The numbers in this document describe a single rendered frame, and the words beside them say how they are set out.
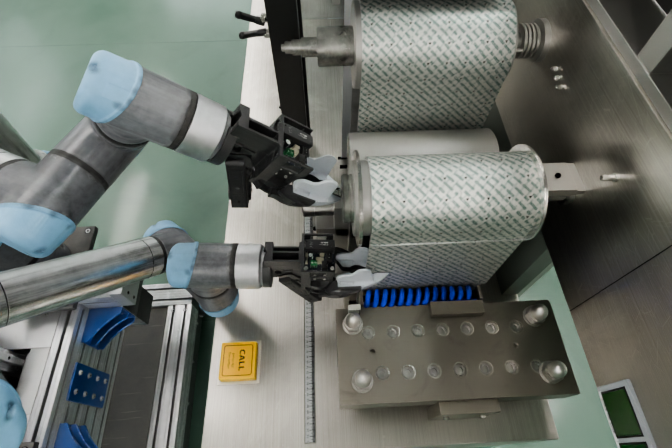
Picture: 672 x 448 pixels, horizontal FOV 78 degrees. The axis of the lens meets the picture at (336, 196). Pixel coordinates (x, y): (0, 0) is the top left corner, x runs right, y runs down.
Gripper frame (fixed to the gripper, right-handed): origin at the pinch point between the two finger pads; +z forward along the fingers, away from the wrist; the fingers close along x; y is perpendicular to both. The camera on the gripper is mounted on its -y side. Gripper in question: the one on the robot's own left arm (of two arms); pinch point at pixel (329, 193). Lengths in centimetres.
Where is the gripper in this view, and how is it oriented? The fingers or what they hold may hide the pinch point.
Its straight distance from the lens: 64.6
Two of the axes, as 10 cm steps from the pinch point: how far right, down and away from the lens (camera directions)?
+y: 6.4, -4.4, -6.3
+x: -0.5, -8.4, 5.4
